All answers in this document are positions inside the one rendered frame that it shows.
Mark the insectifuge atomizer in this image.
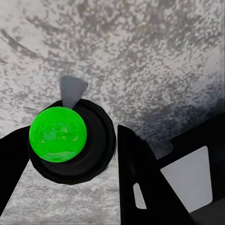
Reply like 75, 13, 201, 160
27, 75, 117, 185

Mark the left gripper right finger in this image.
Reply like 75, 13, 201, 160
117, 125, 196, 225

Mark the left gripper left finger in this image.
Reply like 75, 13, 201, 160
0, 126, 30, 217

